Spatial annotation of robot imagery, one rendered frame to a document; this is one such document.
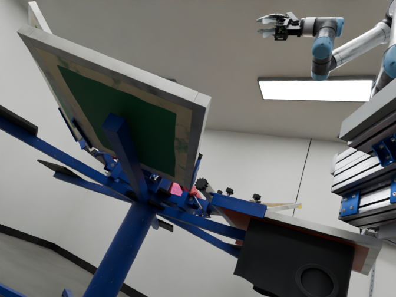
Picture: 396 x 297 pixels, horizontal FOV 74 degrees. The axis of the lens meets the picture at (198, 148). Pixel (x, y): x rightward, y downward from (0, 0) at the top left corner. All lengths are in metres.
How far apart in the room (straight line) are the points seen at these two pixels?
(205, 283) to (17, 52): 4.35
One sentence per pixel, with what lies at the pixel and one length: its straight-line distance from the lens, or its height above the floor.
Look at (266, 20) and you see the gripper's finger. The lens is 1.36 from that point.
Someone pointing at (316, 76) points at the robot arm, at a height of 1.52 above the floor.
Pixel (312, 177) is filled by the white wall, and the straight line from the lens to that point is 4.04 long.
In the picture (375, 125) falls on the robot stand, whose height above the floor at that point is 1.10.
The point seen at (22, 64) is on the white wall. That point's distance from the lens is 5.09.
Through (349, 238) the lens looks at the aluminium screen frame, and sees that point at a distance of 1.34.
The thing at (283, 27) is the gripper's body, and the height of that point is 1.63.
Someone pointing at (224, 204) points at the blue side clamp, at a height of 0.96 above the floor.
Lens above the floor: 0.57
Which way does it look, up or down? 24 degrees up
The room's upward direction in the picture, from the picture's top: 25 degrees clockwise
